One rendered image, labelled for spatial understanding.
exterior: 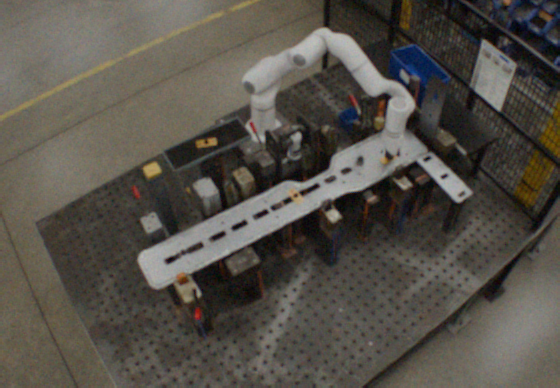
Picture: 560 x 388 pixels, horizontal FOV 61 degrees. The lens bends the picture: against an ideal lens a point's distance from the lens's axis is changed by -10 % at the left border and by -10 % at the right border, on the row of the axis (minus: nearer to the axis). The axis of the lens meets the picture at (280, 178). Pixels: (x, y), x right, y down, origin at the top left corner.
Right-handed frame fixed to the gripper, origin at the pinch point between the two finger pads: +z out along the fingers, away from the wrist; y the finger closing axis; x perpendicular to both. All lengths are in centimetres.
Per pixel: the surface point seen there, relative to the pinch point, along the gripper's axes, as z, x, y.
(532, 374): 103, 38, 113
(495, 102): -15, 54, 11
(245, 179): -5, -63, -19
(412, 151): 2.9, 12.4, 2.4
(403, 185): -1.6, -6.8, 17.7
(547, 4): 1, 183, -46
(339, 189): 2.8, -28.9, 2.0
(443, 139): -3.0, 25.6, 8.2
